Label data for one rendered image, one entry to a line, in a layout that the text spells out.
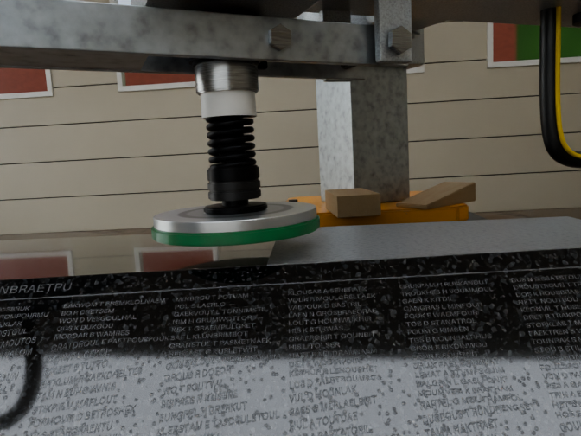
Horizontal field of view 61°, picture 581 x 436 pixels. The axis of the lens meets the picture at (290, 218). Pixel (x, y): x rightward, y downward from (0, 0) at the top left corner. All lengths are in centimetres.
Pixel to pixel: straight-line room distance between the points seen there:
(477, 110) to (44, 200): 606
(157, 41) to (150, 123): 654
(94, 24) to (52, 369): 36
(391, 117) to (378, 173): 16
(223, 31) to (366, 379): 41
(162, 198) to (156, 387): 660
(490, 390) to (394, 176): 95
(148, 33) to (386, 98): 92
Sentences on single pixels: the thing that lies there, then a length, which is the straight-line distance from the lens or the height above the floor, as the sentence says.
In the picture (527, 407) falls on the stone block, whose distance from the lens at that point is 55.
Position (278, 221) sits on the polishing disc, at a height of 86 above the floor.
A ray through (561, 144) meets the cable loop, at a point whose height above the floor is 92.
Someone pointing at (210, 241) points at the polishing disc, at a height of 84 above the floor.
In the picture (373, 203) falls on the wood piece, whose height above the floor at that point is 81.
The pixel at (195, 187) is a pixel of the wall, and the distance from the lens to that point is 696.
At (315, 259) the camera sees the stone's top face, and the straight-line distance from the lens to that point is 60.
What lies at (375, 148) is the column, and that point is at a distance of 138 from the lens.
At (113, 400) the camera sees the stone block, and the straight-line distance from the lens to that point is 55.
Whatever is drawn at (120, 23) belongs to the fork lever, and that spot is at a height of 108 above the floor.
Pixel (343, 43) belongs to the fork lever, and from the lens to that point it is 66.
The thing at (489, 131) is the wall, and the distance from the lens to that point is 712.
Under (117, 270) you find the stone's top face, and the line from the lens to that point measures 63.
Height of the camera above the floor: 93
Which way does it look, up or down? 7 degrees down
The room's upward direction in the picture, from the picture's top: 3 degrees counter-clockwise
